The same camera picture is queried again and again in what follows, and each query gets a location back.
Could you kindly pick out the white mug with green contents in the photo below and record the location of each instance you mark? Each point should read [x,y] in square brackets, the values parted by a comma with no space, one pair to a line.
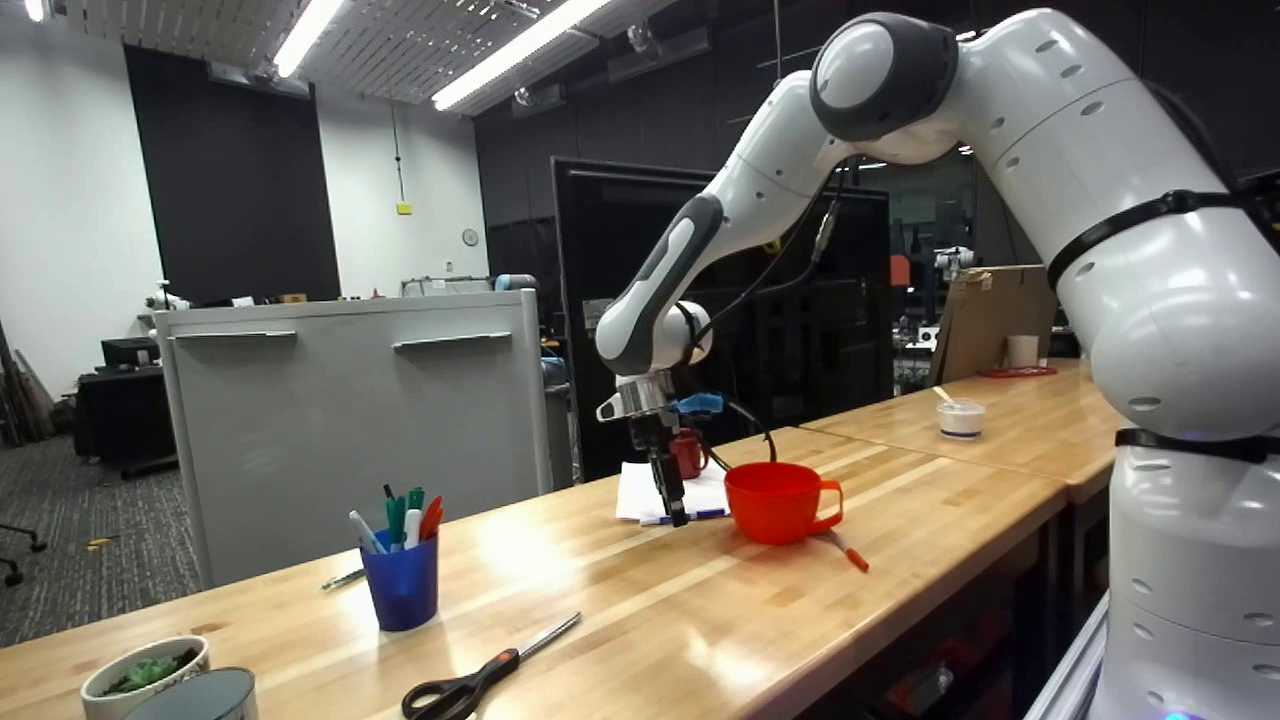
[141,673]

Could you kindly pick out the grey metal tin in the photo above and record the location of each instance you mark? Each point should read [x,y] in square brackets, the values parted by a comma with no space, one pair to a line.
[223,692]

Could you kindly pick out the large orange cup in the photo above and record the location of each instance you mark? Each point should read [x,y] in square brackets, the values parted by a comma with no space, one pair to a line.
[781,500]

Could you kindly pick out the cardboard box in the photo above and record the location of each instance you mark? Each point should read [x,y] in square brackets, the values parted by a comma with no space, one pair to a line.
[987,311]

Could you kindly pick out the black rolling panel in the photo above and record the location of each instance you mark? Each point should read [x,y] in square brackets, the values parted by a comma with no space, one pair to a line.
[818,336]

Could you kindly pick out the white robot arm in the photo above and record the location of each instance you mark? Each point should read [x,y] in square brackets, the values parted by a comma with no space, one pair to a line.
[1162,271]

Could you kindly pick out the white paper cup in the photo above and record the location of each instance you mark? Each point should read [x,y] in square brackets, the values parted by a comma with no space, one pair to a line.
[1020,355]

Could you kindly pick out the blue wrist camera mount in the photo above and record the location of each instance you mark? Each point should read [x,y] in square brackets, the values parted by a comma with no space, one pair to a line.
[697,407]

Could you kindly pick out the small dark red mug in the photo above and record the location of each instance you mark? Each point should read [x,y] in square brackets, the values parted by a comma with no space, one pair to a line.
[690,454]

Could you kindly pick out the white paper sheet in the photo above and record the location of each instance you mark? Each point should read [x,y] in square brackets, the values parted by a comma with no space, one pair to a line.
[636,496]

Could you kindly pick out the black display screen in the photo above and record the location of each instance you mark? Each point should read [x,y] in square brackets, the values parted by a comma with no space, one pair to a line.
[237,182]

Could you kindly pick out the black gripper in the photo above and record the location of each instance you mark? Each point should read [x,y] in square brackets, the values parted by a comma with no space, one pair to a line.
[647,411]

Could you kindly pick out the blue pen holder cup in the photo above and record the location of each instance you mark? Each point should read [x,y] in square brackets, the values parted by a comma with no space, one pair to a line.
[403,580]

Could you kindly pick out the pen on counter edge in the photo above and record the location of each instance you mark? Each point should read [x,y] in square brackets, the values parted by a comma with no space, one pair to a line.
[343,580]

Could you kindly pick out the small white bowl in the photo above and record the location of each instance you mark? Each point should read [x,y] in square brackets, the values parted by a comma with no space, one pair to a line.
[958,416]

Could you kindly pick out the black handled scissors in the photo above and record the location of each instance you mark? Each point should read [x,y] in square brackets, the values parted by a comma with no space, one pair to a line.
[458,696]

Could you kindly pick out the grey metal cabinet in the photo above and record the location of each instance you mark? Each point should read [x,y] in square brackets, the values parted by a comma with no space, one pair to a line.
[299,412]

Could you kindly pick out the orange red pen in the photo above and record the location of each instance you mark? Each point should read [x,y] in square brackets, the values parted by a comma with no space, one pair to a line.
[847,551]

